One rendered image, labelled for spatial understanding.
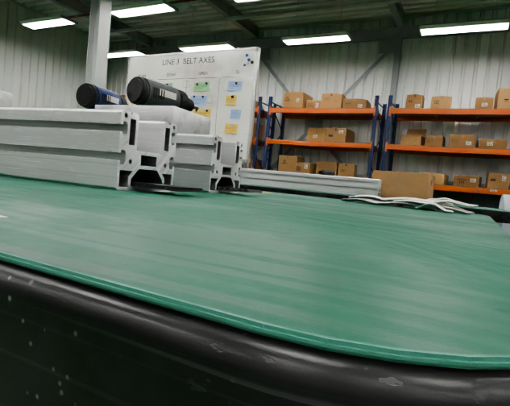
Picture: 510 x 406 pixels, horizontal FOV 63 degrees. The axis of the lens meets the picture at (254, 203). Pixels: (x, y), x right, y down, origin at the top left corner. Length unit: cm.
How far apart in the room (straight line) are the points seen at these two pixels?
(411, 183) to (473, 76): 891
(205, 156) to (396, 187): 190
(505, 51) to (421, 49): 178
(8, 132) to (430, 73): 1096
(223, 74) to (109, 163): 349
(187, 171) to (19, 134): 22
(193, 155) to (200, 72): 346
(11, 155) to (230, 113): 330
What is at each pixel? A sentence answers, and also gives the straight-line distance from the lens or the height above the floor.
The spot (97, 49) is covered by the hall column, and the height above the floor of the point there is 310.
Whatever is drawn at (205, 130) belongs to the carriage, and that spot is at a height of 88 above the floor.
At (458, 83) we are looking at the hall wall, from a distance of 1119.
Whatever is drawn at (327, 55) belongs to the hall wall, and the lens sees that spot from 1205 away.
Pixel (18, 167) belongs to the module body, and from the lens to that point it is 58.
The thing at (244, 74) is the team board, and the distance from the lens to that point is 382.
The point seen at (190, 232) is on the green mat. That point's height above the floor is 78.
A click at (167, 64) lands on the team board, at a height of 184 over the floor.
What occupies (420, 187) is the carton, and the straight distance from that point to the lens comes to 241.
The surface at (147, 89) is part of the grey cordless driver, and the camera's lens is 93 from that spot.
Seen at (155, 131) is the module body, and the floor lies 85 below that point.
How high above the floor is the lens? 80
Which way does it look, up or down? 3 degrees down
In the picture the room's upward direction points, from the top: 5 degrees clockwise
